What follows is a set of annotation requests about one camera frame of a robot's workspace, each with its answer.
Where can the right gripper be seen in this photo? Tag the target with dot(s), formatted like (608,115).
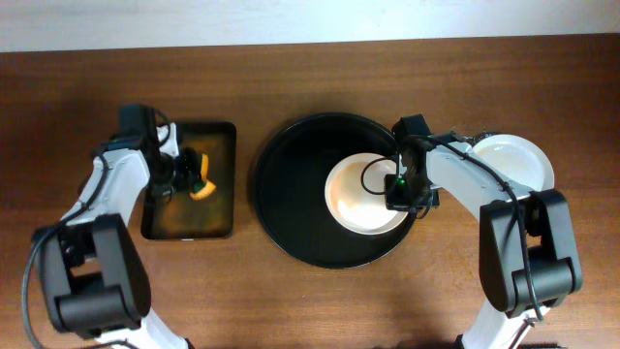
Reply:
(404,198)

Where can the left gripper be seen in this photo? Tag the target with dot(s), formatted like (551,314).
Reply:
(189,171)

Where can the green and orange sponge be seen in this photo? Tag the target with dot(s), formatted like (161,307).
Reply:
(201,187)

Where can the white plate top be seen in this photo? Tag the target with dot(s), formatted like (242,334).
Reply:
(351,205)

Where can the white plate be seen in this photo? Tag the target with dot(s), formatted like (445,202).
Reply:
(518,159)
(351,205)

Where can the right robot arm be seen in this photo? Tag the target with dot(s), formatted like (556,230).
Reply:
(528,258)

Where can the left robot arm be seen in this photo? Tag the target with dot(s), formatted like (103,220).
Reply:
(92,278)

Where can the rectangular black tray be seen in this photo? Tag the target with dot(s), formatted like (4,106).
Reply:
(183,218)

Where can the round black tray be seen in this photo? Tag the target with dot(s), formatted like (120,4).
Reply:
(289,190)

